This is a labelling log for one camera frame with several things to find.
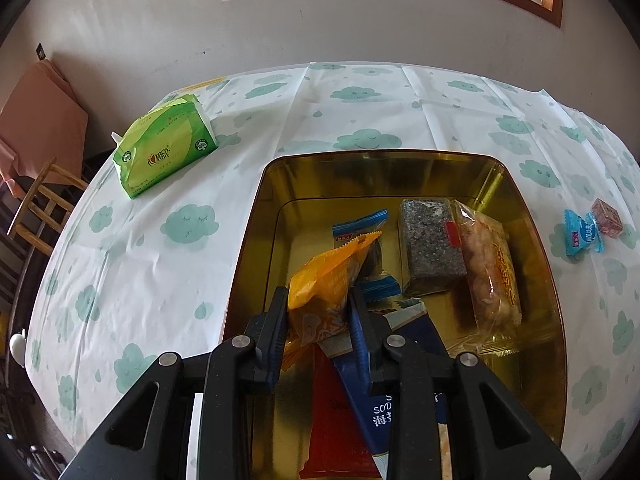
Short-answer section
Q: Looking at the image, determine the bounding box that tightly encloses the green tissue pack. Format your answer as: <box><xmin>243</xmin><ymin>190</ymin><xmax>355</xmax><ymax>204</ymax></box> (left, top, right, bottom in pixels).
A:
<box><xmin>111</xmin><ymin>94</ymin><xmax>219</xmax><ymax>201</ymax></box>

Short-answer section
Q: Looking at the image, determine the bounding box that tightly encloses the pink cloth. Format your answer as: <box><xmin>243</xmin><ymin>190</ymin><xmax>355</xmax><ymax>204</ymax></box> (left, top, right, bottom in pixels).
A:
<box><xmin>0</xmin><ymin>59</ymin><xmax>90</xmax><ymax>196</ymax></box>

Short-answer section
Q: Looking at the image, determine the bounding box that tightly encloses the cloud printed tablecloth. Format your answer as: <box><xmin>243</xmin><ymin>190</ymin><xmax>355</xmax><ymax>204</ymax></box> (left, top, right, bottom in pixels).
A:
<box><xmin>22</xmin><ymin>61</ymin><xmax>640</xmax><ymax>480</ymax></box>

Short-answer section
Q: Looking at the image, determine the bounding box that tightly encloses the blue packet with dark snack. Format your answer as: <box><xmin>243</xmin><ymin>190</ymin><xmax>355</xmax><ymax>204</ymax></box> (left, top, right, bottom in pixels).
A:
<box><xmin>332</xmin><ymin>208</ymin><xmax>403</xmax><ymax>303</ymax></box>

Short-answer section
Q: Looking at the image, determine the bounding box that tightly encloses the blue cracker packet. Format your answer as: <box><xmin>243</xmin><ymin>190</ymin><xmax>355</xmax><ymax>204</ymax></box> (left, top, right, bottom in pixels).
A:
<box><xmin>325</xmin><ymin>297</ymin><xmax>453</xmax><ymax>480</ymax></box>

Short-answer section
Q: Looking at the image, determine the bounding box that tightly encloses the light blue candy packet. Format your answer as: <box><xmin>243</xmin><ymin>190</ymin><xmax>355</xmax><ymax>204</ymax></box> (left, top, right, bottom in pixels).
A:
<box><xmin>564</xmin><ymin>208</ymin><xmax>605</xmax><ymax>257</ymax></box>

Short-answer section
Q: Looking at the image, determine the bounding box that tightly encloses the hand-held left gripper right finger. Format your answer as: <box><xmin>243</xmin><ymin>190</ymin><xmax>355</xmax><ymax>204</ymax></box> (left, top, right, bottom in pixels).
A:
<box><xmin>347</xmin><ymin>287</ymin><xmax>581</xmax><ymax>480</ymax></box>

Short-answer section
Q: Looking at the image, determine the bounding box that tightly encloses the white round object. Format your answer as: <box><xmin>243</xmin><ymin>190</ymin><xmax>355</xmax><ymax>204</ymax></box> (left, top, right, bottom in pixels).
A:
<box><xmin>8</xmin><ymin>330</ymin><xmax>27</xmax><ymax>367</ymax></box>

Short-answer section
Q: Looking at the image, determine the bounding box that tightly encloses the red snack packet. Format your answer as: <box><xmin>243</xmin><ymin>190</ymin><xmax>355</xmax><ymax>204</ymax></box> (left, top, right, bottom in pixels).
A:
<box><xmin>299</xmin><ymin>345</ymin><xmax>383</xmax><ymax>480</ymax></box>

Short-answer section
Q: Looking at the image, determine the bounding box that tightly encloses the orange snack packet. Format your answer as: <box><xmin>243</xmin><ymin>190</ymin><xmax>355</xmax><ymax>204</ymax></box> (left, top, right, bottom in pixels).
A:
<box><xmin>282</xmin><ymin>230</ymin><xmax>383</xmax><ymax>373</ymax></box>

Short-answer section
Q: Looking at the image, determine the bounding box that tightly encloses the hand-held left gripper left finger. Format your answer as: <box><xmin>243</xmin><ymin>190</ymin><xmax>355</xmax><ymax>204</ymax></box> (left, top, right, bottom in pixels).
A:
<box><xmin>62</xmin><ymin>286</ymin><xmax>291</xmax><ymax>480</ymax></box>

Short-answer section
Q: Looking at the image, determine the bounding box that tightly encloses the reddish brown cube candy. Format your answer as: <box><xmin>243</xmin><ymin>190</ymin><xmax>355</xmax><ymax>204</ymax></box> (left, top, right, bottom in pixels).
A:
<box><xmin>591</xmin><ymin>198</ymin><xmax>624</xmax><ymax>237</ymax></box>

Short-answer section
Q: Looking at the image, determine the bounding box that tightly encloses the gold metal tin box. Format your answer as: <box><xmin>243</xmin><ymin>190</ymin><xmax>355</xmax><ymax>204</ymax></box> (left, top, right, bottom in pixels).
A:
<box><xmin>220</xmin><ymin>149</ymin><xmax>568</xmax><ymax>480</ymax></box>

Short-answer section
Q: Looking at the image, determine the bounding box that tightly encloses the clear pastry packet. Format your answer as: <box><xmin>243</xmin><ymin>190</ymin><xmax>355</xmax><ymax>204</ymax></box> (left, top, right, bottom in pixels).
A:
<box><xmin>450</xmin><ymin>199</ymin><xmax>523</xmax><ymax>358</ymax></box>

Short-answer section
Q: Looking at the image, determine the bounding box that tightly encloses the light wooden chair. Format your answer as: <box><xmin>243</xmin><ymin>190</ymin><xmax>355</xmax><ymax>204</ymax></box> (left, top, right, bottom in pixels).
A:
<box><xmin>7</xmin><ymin>156</ymin><xmax>91</xmax><ymax>257</ymax></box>

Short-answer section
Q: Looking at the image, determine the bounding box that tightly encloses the grey sesame bar packet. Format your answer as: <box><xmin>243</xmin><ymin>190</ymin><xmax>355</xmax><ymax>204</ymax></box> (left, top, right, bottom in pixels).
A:
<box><xmin>398</xmin><ymin>197</ymin><xmax>468</xmax><ymax>297</ymax></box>

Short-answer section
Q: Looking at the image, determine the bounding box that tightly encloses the dark wooden chair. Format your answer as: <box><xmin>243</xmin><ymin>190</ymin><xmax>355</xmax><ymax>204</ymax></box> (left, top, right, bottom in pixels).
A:
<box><xmin>0</xmin><ymin>180</ymin><xmax>76</xmax><ymax>476</ymax></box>

